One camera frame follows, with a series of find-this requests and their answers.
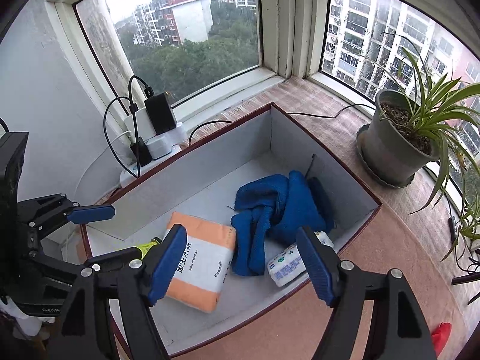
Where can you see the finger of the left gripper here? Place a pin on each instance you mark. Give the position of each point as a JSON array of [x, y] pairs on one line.
[[65, 271], [47, 214]]

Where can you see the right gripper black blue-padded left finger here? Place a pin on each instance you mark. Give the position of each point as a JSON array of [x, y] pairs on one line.
[[86, 324]]

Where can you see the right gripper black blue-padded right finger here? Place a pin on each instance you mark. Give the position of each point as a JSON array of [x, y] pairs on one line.
[[397, 330]]

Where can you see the yellow green shuttlecock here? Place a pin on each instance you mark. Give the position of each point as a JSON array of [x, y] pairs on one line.
[[139, 251]]

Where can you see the Vinda patterned tissue pack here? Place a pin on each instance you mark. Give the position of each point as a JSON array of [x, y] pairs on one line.
[[286, 266]]

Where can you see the blue towel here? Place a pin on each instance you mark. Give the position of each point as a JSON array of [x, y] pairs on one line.
[[275, 207]]

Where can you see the red cloth pouch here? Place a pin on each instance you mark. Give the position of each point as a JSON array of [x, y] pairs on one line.
[[440, 336]]

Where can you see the orange white tissue pack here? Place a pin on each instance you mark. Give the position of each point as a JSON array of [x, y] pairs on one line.
[[204, 264]]

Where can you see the black tripod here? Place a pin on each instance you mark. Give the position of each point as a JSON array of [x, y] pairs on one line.
[[464, 279]]

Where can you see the white power strip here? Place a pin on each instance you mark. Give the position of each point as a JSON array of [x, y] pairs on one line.
[[157, 147]]

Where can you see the black power adapter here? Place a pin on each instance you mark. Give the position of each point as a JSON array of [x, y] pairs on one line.
[[160, 113]]

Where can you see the grey flower pot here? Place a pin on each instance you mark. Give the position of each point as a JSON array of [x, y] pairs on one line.
[[384, 152]]

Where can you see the green potted plant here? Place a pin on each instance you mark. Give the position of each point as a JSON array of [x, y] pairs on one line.
[[435, 107]]

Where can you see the black inline cable remote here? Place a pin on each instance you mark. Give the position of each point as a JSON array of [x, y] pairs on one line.
[[452, 229]]

